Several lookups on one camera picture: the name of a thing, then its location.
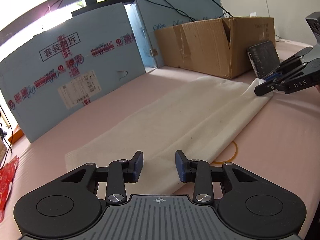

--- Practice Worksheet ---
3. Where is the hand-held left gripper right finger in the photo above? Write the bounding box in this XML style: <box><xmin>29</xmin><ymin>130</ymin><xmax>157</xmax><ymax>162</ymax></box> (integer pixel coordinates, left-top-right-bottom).
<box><xmin>175</xmin><ymin>149</ymin><xmax>259</xmax><ymax>205</ymax></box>

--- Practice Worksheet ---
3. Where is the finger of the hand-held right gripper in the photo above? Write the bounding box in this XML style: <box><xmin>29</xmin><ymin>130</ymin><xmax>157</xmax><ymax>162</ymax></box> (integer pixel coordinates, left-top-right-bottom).
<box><xmin>264</xmin><ymin>45</ymin><xmax>315</xmax><ymax>81</ymax></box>
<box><xmin>254</xmin><ymin>66</ymin><xmax>310</xmax><ymax>97</ymax></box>

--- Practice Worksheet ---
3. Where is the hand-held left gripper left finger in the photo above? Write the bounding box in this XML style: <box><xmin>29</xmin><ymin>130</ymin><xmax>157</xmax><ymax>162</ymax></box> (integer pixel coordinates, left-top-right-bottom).
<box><xmin>60</xmin><ymin>150</ymin><xmax>145</xmax><ymax>205</ymax></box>

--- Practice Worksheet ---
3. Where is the white cloth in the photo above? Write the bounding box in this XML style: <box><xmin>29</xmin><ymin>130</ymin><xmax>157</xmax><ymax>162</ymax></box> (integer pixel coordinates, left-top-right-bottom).
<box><xmin>65</xmin><ymin>77</ymin><xmax>272</xmax><ymax>195</ymax></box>

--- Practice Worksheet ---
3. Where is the yellow rubber band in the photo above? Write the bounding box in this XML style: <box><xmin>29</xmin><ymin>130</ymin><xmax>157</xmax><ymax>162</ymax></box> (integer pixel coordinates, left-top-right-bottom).
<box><xmin>215</xmin><ymin>141</ymin><xmax>239</xmax><ymax>164</ymax></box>

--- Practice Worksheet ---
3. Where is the black smartphone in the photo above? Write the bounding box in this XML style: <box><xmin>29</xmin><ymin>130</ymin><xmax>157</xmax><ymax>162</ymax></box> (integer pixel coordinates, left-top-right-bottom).
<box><xmin>247</xmin><ymin>41</ymin><xmax>281</xmax><ymax>79</ymax></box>

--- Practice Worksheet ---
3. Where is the open brown cardboard box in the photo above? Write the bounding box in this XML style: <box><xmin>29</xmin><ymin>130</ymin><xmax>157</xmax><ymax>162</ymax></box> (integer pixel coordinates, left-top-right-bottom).
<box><xmin>154</xmin><ymin>17</ymin><xmax>276</xmax><ymax>80</ymax></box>

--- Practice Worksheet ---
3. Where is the large blue cardboard box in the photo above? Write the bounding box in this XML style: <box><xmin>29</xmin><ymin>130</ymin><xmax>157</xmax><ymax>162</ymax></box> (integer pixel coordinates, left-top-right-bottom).
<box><xmin>0</xmin><ymin>2</ymin><xmax>147</xmax><ymax>143</ymax></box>

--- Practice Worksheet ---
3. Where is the orange board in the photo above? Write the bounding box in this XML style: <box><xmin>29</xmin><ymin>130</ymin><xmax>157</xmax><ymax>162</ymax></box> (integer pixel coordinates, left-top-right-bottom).
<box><xmin>7</xmin><ymin>126</ymin><xmax>24</xmax><ymax>144</ymax></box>

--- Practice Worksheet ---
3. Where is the red paper cutting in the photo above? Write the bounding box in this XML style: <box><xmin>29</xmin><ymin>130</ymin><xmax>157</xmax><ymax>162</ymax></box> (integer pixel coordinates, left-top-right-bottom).
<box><xmin>0</xmin><ymin>156</ymin><xmax>20</xmax><ymax>223</ymax></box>

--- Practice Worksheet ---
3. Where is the black cable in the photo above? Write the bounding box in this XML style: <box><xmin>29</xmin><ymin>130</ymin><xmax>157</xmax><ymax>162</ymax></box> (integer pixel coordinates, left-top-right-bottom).
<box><xmin>140</xmin><ymin>0</ymin><xmax>233</xmax><ymax>22</ymax></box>

